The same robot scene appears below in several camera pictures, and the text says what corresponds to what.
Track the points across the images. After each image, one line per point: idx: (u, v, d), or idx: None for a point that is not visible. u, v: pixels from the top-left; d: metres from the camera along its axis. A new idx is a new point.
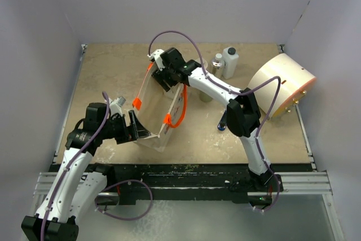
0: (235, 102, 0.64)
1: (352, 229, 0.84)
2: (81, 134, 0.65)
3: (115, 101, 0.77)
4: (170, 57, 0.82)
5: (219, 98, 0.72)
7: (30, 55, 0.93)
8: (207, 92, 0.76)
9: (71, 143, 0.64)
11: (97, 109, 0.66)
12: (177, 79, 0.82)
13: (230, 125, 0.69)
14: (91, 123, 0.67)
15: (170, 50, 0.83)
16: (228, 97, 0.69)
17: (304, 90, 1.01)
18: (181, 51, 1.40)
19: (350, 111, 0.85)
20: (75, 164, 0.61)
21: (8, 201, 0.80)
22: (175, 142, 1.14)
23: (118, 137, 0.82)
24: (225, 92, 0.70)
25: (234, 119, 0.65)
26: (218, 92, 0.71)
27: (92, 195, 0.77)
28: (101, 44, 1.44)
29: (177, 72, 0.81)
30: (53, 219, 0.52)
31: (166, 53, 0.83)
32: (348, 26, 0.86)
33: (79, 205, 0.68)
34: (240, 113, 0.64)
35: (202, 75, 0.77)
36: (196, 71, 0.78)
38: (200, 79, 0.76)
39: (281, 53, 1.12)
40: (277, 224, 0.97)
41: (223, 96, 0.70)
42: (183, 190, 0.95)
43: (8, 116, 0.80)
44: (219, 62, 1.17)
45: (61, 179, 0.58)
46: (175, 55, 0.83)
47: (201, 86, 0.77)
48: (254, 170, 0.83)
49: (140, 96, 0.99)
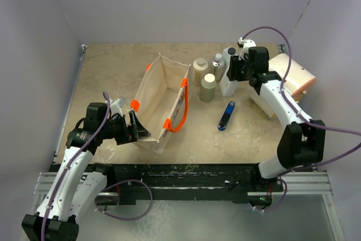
0: (296, 127, 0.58)
1: (352, 229, 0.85)
2: (82, 132, 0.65)
3: (116, 101, 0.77)
4: (255, 57, 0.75)
5: (283, 116, 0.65)
7: (29, 53, 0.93)
8: (274, 106, 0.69)
9: (71, 142, 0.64)
11: (97, 108, 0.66)
12: (250, 83, 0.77)
13: (281, 148, 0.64)
14: (92, 122, 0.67)
15: (261, 51, 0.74)
16: (294, 120, 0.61)
17: (304, 90, 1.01)
18: (184, 49, 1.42)
19: (350, 111, 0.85)
20: (76, 163, 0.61)
21: (8, 201, 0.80)
22: (175, 142, 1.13)
23: (118, 138, 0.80)
24: (292, 113, 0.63)
25: (288, 143, 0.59)
26: (284, 110, 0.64)
27: (92, 195, 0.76)
28: (101, 44, 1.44)
29: (254, 75, 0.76)
30: (54, 217, 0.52)
31: (254, 50, 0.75)
32: (348, 26, 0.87)
33: (79, 204, 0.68)
34: (298, 141, 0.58)
35: (277, 87, 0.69)
36: (273, 82, 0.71)
38: (273, 91, 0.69)
39: (281, 54, 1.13)
40: (277, 224, 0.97)
41: (287, 115, 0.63)
42: (183, 190, 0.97)
43: (8, 116, 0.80)
44: (219, 62, 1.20)
45: (61, 179, 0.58)
46: (262, 57, 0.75)
47: (270, 98, 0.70)
48: (261, 170, 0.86)
49: (137, 97, 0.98)
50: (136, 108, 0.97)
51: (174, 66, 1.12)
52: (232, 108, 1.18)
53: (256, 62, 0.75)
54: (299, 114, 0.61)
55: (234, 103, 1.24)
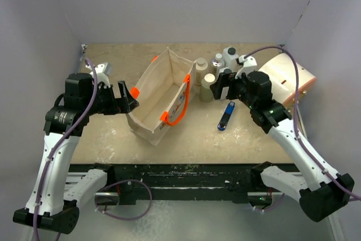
0: (326, 189, 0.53)
1: (352, 229, 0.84)
2: (60, 114, 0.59)
3: (101, 69, 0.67)
4: (260, 91, 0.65)
5: (304, 169, 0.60)
7: (29, 54, 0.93)
8: (291, 154, 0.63)
9: (50, 127, 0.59)
11: (78, 82, 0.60)
12: (255, 121, 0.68)
13: (303, 202, 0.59)
14: (73, 99, 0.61)
15: (265, 83, 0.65)
16: (321, 179, 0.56)
17: (304, 90, 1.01)
18: (183, 48, 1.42)
19: (350, 111, 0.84)
20: (59, 153, 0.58)
21: (7, 200, 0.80)
22: (175, 143, 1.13)
23: (106, 110, 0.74)
24: (317, 170, 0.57)
25: (317, 206, 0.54)
26: (307, 165, 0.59)
27: (95, 186, 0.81)
28: (101, 44, 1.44)
29: (260, 114, 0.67)
30: (45, 214, 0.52)
31: (258, 83, 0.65)
32: (349, 26, 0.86)
33: (80, 191, 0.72)
34: (328, 204, 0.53)
35: (291, 132, 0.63)
36: (285, 124, 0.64)
38: (287, 137, 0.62)
39: (282, 54, 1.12)
40: (277, 224, 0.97)
41: (312, 172, 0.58)
42: (183, 190, 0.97)
43: (8, 117, 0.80)
44: (218, 62, 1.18)
45: (45, 174, 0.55)
46: (267, 91, 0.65)
47: (284, 144, 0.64)
48: (264, 179, 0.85)
49: (138, 84, 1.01)
50: (136, 96, 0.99)
51: (181, 62, 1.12)
52: (232, 107, 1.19)
53: (260, 96, 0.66)
54: (326, 172, 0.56)
55: (234, 103, 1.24)
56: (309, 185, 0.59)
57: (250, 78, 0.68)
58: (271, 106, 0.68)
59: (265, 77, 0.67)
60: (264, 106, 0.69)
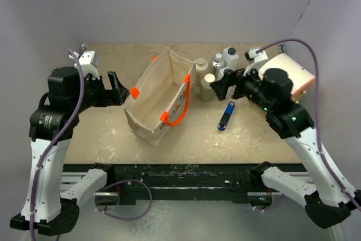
0: (344, 210, 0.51)
1: (352, 229, 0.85)
2: (44, 117, 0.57)
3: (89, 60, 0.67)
4: (280, 93, 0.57)
5: (322, 184, 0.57)
7: (29, 55, 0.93)
8: (308, 166, 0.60)
9: (36, 133, 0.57)
11: (62, 81, 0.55)
12: (272, 127, 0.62)
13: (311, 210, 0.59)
14: (59, 99, 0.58)
15: (286, 83, 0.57)
16: (339, 197, 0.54)
17: (304, 90, 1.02)
18: (183, 48, 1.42)
19: (350, 111, 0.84)
20: (49, 160, 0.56)
21: (7, 201, 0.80)
22: (174, 143, 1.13)
23: (97, 103, 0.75)
24: (336, 188, 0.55)
25: (330, 221, 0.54)
26: (327, 182, 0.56)
27: (96, 185, 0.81)
28: (101, 45, 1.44)
29: (278, 119, 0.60)
30: (42, 220, 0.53)
31: (278, 83, 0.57)
32: (349, 26, 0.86)
33: (80, 190, 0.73)
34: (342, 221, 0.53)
35: (314, 144, 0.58)
36: (307, 134, 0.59)
38: (309, 150, 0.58)
39: (282, 54, 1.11)
40: (277, 224, 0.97)
41: (330, 189, 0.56)
42: (183, 190, 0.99)
43: (8, 117, 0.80)
44: (219, 62, 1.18)
45: (37, 182, 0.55)
46: (287, 91, 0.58)
47: (304, 155, 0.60)
48: (264, 179, 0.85)
49: (138, 84, 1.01)
50: (135, 96, 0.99)
51: (181, 62, 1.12)
52: (232, 107, 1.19)
53: (278, 99, 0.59)
54: (346, 193, 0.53)
55: (234, 103, 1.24)
56: (324, 199, 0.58)
57: (268, 76, 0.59)
58: (290, 108, 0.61)
59: (284, 75, 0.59)
60: (282, 109, 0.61)
